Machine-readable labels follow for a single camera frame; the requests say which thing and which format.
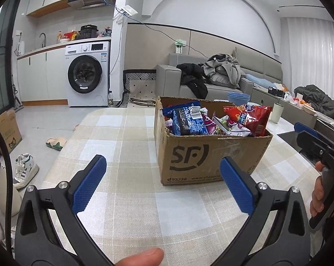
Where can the person's left hand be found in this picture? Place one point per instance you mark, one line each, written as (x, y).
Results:
(144, 257)

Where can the blue cookie packet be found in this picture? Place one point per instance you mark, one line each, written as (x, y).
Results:
(172, 109)
(189, 123)

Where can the plaid tablecloth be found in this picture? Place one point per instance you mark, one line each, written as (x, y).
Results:
(122, 144)

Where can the white curtain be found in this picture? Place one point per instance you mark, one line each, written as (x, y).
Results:
(308, 52)

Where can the patterned folded rug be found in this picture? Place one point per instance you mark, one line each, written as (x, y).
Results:
(140, 84)

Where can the dark coat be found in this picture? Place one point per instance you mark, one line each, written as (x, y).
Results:
(319, 99)

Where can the person's right hand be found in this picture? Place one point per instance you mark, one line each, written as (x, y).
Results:
(318, 194)

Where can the large red snack bag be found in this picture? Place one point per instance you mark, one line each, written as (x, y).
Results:
(255, 119)

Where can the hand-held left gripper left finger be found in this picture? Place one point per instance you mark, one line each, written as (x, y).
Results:
(89, 183)

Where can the blue bowls stack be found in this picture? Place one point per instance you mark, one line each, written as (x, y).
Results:
(239, 97)

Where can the white washing machine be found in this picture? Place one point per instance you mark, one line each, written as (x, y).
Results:
(86, 74)

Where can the green beige slipper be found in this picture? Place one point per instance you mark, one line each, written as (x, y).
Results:
(56, 143)

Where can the water bottle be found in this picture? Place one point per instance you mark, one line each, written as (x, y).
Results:
(110, 99)

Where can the white coffee table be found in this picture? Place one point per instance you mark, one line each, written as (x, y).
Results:
(277, 128)

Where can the printed cardboard box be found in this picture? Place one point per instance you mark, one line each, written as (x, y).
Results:
(9, 133)

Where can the grey sofa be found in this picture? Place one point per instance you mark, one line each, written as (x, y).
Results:
(167, 80)

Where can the black pressure cooker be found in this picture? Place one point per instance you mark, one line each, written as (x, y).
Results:
(88, 32)

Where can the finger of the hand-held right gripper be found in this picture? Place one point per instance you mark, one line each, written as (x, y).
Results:
(313, 146)
(308, 131)

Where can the grey side cabinet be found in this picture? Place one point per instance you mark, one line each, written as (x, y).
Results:
(294, 116)

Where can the white lower kitchen cabinets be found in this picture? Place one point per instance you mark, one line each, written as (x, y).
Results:
(42, 80)

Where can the grey clothes pile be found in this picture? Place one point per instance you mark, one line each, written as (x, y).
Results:
(227, 69)

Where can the white wall router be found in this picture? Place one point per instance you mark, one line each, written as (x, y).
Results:
(129, 10)

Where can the dark glass door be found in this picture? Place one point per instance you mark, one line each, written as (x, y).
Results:
(4, 61)

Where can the yellow red food packages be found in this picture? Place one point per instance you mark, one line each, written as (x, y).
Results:
(68, 36)

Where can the small black box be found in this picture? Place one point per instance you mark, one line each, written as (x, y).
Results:
(276, 92)

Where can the light blue pillow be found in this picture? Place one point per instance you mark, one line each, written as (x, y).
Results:
(261, 81)

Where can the white green sneaker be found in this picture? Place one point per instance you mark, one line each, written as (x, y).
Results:
(25, 169)

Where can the white cup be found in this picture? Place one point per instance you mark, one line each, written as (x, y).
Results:
(277, 113)

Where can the wall socket with charger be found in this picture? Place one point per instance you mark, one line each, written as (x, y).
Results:
(179, 47)

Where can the black jacket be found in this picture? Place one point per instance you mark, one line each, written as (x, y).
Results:
(194, 80)

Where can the brown cardboard box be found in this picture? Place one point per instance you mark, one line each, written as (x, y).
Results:
(211, 158)

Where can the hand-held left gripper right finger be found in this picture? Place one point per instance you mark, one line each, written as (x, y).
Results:
(236, 183)

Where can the fruit pile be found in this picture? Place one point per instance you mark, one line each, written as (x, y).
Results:
(301, 101)

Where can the kitchen faucet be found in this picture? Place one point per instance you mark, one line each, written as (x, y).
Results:
(43, 35)

